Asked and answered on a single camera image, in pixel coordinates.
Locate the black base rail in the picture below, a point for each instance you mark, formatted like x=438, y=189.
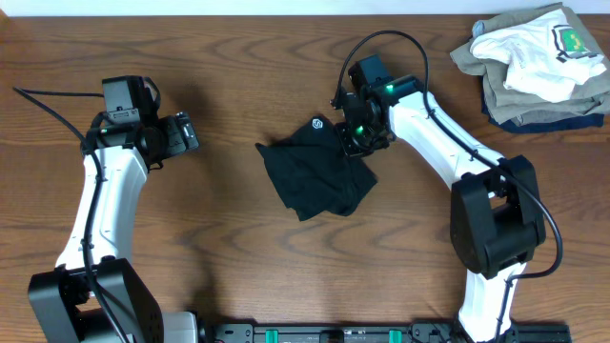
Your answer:
x=419, y=332

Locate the black polo shirt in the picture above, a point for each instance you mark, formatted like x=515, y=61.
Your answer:
x=312, y=174

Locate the grey folded garment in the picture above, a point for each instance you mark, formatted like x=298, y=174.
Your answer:
x=524, y=108

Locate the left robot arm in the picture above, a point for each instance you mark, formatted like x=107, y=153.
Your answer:
x=93, y=294

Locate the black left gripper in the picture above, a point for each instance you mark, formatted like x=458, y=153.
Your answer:
x=175, y=144

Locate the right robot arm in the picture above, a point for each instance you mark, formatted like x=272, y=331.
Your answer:
x=496, y=216

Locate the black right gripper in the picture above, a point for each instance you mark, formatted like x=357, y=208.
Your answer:
x=350, y=149

